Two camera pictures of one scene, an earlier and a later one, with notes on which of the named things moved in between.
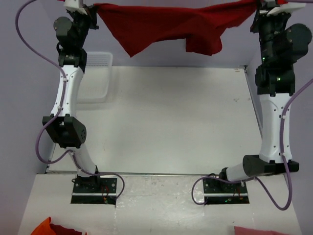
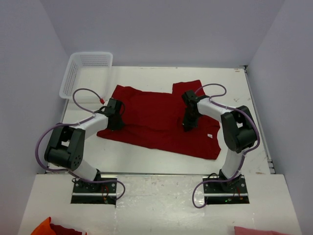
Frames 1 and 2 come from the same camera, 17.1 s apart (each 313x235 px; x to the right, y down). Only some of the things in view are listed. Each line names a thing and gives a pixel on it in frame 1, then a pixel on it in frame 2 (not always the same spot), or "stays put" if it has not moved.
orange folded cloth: x=43 y=228 stays put
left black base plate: x=94 y=190 stays put
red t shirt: x=203 y=27 → x=154 y=119
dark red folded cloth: x=60 y=230 stays put
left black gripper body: x=82 y=22 → x=118 y=123
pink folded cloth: x=239 y=230 stays put
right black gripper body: x=269 y=27 → x=190 y=120
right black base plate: x=217 y=192 stays put
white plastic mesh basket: x=95 y=85 stays put
